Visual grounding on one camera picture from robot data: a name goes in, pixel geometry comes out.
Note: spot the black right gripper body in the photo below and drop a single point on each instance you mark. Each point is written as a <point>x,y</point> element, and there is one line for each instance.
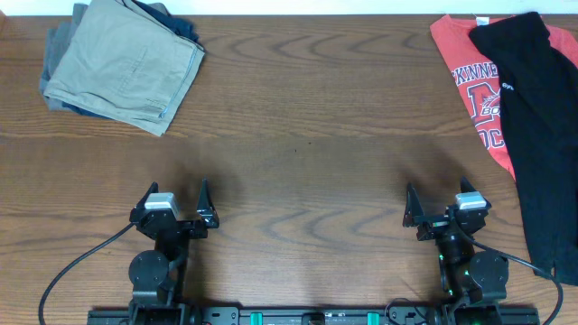
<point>433,227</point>

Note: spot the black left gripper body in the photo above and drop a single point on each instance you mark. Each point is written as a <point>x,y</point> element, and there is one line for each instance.
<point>194,232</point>

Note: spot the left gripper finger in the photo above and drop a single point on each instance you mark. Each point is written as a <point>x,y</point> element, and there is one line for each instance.
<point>205,207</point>
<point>152,189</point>

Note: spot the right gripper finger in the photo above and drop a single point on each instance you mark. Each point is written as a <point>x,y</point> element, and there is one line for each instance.
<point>466,186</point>
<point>414,208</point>

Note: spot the red printed t-shirt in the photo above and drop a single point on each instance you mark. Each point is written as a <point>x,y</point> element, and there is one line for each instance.
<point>477,80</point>

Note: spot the black t-shirt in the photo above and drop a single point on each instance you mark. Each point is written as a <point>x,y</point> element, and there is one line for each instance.
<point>538,113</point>

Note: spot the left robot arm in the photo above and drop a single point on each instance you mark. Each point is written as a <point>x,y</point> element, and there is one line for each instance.
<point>158,275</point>

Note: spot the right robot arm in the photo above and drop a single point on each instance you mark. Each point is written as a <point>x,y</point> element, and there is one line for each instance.
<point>474,281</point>

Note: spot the khaki folded trousers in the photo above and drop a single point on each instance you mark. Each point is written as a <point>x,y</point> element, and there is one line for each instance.
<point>125,65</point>

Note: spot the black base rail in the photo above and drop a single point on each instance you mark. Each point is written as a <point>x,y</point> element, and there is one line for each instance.
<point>394,314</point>

